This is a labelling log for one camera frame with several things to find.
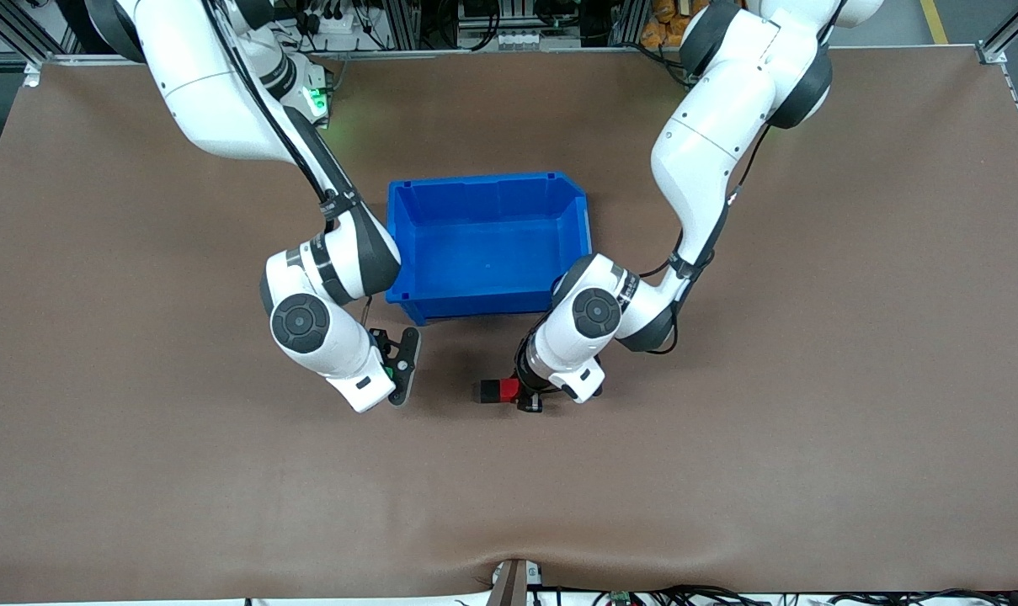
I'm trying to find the brown table mat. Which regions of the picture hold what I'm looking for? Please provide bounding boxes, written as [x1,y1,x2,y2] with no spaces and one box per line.
[0,46,1018,603]

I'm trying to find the blue plastic storage bin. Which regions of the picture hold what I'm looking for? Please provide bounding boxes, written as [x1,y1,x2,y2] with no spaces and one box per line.
[384,172,600,327]

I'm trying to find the aluminium upright profile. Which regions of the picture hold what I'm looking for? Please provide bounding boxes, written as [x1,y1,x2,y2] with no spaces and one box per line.
[608,0,648,47]
[381,0,421,50]

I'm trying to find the white power strip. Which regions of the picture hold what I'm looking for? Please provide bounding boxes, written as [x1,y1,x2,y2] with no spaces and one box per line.
[302,7,366,39]

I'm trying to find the orange snack packets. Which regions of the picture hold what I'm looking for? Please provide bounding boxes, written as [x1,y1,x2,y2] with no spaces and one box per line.
[650,0,705,28]

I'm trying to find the black camera cable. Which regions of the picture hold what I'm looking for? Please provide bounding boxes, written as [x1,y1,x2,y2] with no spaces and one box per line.
[639,118,770,354]
[205,0,373,331]

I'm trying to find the aluminium camera post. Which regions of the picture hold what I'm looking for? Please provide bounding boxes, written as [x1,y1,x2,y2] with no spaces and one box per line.
[489,557,545,606]

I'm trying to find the aluminium frame rail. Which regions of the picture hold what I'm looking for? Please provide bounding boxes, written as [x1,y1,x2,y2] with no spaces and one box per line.
[41,44,1002,65]

